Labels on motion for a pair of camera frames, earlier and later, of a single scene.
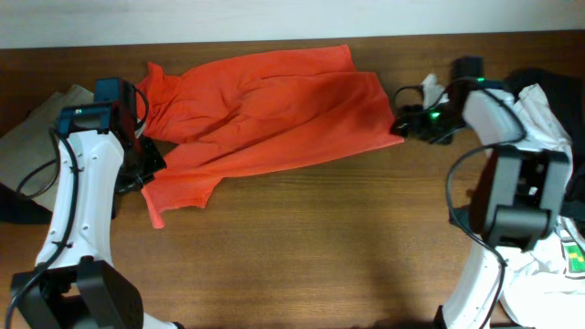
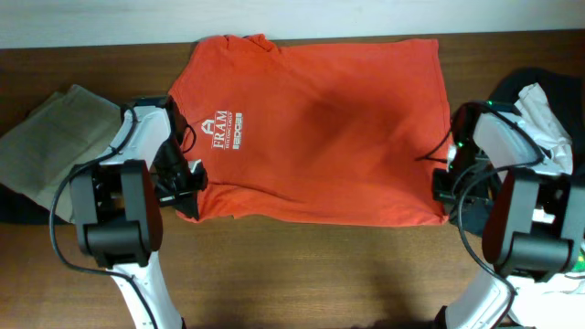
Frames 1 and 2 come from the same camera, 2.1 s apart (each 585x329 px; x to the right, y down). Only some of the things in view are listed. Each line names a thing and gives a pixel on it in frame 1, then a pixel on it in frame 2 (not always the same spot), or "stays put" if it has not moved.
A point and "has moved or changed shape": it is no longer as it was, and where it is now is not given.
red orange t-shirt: [255, 113] has moved or changed shape
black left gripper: [157, 163] to [189, 193]
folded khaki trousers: [29, 151] stays put
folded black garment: [15, 206] stays put
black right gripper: [415, 111] to [447, 192]
